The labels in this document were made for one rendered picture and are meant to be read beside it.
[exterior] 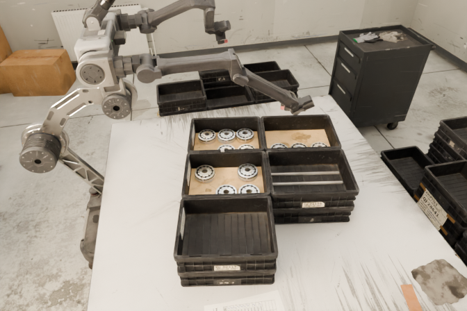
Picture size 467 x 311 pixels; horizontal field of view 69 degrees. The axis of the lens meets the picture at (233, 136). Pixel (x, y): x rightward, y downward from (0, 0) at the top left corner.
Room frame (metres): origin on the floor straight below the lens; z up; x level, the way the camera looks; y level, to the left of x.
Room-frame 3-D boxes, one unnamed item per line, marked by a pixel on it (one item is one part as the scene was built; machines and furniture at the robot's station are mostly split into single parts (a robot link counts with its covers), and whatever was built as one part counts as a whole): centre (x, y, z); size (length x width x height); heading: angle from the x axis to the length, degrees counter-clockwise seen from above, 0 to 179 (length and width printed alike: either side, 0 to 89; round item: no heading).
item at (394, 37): (2.79, -1.40, 0.88); 0.29 x 0.22 x 0.03; 100
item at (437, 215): (1.30, -1.20, 0.41); 0.31 x 0.02 x 0.16; 10
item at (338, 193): (1.15, -0.36, 0.92); 0.40 x 0.30 x 0.02; 90
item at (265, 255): (0.85, 0.04, 0.92); 0.40 x 0.30 x 0.02; 90
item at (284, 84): (2.61, -0.35, 0.37); 0.40 x 0.30 x 0.45; 100
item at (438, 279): (0.70, -0.86, 0.71); 0.22 x 0.19 x 0.01; 100
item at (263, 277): (0.85, 0.04, 0.76); 0.40 x 0.30 x 0.12; 90
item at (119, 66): (1.24, 0.44, 1.45); 0.09 x 0.08 x 0.12; 10
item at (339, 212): (1.15, -0.36, 0.76); 0.40 x 0.30 x 0.12; 90
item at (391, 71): (2.73, -1.30, 0.45); 0.60 x 0.45 x 0.90; 100
